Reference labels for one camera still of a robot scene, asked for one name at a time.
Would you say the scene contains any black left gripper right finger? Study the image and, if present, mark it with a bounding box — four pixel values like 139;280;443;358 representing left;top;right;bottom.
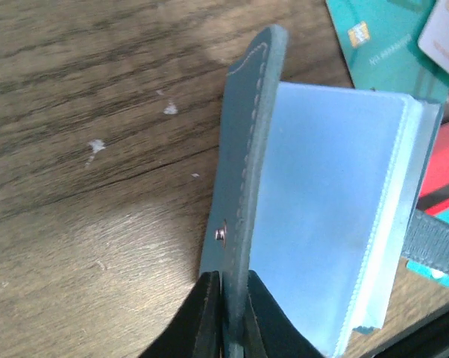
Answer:
242;270;322;358

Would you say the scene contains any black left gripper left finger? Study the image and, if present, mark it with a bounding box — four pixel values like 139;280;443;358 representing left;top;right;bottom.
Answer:
140;271;222;358

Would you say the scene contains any red card black stripe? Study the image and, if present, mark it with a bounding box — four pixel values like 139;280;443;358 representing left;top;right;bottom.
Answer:
417;122;449;215

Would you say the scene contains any white card pagoda print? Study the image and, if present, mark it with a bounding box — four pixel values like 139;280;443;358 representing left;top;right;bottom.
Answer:
418;0;449;74

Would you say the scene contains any blue card holder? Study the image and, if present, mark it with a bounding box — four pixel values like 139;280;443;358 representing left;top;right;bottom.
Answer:
200;25;443;357

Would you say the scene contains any teal card front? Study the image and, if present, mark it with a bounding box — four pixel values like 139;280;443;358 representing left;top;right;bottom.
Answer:
402;199;449;288

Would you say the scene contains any teal card left pile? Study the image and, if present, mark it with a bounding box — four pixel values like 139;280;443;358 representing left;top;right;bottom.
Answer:
326;0;449;103

